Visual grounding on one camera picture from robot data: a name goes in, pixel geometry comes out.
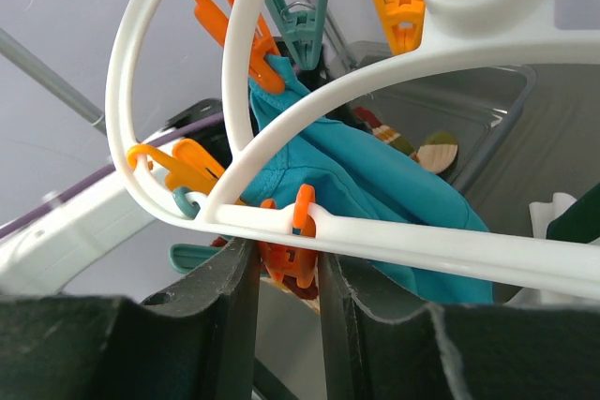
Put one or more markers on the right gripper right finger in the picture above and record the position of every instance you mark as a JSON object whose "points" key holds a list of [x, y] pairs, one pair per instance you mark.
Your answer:
{"points": [[382, 342]]}

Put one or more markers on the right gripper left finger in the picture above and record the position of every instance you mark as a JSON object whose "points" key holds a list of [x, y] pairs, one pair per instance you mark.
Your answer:
{"points": [[194, 339]]}

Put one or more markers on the blue cloth garment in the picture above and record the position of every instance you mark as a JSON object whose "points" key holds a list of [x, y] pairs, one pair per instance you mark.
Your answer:
{"points": [[356, 175]]}

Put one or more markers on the striped sock red cuff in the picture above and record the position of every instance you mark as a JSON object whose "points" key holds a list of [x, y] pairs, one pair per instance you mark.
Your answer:
{"points": [[292, 270]]}

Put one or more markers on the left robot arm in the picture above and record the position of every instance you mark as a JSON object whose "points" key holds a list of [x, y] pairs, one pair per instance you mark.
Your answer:
{"points": [[92, 239]]}

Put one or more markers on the teal clothespin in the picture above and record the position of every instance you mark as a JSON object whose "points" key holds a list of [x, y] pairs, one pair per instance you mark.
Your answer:
{"points": [[186, 257]]}

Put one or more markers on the orange lower clothespin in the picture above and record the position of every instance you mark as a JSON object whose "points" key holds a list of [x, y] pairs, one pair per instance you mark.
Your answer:
{"points": [[301, 220]]}

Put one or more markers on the yellow orange clothespin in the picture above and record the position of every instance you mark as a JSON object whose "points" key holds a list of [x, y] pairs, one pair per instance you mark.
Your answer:
{"points": [[189, 165]]}

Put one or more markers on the white and green shirt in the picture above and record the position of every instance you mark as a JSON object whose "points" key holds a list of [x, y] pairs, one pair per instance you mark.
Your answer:
{"points": [[564, 219]]}

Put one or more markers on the clear plastic bin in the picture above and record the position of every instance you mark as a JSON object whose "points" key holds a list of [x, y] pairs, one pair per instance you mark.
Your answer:
{"points": [[479, 106]]}

